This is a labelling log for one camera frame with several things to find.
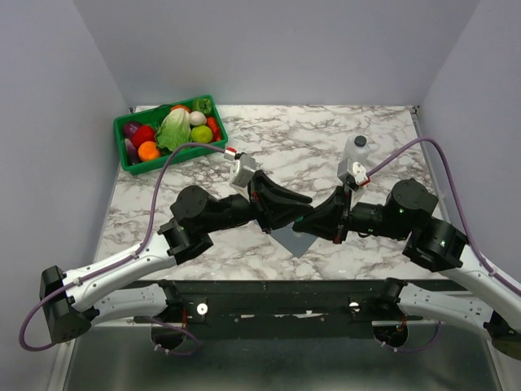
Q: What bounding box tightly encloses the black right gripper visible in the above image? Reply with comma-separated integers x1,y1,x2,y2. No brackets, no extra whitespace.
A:
294,182,411,244

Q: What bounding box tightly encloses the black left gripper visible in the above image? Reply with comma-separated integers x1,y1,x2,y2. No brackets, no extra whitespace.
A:
203,170,313,235

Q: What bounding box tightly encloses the green white glue stick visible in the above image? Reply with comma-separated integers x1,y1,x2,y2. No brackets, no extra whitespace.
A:
292,217,303,237

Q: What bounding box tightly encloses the grey envelope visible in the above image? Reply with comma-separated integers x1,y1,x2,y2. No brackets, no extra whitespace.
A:
269,225,317,258

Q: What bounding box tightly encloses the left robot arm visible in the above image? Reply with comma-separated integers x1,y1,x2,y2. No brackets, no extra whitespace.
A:
40,170,313,344

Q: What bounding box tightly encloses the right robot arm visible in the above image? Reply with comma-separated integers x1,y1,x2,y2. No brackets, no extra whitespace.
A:
293,179,520,359

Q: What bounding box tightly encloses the white plastic bottle black cap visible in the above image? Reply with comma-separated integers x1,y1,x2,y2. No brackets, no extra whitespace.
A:
342,134,370,165

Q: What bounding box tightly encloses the green apple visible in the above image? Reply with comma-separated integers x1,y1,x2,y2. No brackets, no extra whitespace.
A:
190,125,213,143

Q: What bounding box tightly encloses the orange carrot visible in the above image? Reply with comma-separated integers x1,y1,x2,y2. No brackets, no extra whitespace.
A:
206,116,222,143

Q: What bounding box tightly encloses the white mushroom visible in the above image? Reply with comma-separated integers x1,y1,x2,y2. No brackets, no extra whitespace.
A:
189,111,207,126

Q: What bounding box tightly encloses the green bell pepper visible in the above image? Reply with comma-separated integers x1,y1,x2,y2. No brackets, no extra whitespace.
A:
192,97,213,116

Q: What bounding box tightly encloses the green lettuce leaf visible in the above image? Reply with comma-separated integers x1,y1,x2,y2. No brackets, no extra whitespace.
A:
155,108,190,154

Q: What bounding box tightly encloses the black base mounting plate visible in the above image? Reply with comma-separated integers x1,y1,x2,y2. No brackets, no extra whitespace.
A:
83,279,477,341

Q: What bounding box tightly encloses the orange fruit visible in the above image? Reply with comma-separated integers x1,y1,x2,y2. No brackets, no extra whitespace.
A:
138,141,162,162

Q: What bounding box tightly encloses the red tomato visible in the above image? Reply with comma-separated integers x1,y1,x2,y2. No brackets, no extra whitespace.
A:
130,125,155,149

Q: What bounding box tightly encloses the purple eggplant slice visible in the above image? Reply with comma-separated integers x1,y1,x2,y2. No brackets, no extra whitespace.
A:
124,138,141,166

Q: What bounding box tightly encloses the purple onion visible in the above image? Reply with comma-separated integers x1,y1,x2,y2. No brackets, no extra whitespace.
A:
122,121,142,139

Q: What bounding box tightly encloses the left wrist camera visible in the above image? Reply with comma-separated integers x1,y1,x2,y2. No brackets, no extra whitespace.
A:
230,152,256,191

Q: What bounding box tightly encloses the aluminium frame rail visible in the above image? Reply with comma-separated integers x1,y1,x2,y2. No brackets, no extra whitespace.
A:
47,319,151,390

